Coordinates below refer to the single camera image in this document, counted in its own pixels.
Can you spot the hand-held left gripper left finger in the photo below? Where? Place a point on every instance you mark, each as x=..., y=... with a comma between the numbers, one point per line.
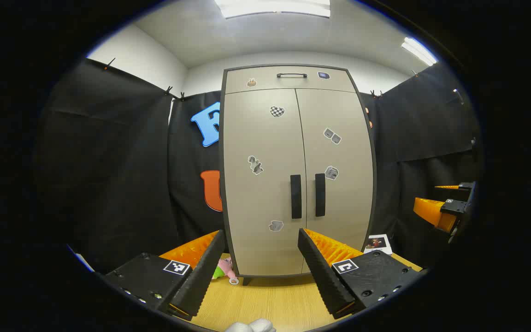
x=201, y=276

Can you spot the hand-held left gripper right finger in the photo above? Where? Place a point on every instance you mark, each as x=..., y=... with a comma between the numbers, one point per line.
x=321, y=276

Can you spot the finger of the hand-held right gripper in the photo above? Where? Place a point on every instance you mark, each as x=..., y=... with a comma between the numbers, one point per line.
x=466, y=186
x=453, y=207

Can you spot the grey double-door shoe cabinet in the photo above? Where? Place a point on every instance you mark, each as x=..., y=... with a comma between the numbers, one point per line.
x=246, y=280

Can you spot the grey cabinet door box stickers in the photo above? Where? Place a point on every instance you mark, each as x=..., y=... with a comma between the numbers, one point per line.
x=353, y=203

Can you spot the grey cabinet door checkered sticker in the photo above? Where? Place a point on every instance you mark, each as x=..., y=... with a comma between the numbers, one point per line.
x=256, y=129

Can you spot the grey cabinet drawer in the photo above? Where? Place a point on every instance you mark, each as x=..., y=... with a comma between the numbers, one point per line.
x=311, y=85

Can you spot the pink green plush toy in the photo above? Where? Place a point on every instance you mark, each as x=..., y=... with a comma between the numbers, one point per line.
x=225, y=266

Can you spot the small photo card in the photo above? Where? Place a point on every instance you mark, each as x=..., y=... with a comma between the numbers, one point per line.
x=378, y=243

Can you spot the black backdrop cloth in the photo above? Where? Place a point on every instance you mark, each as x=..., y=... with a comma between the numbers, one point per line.
x=109, y=184

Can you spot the long ceiling light strip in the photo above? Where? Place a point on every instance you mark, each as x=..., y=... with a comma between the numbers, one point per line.
x=418, y=50

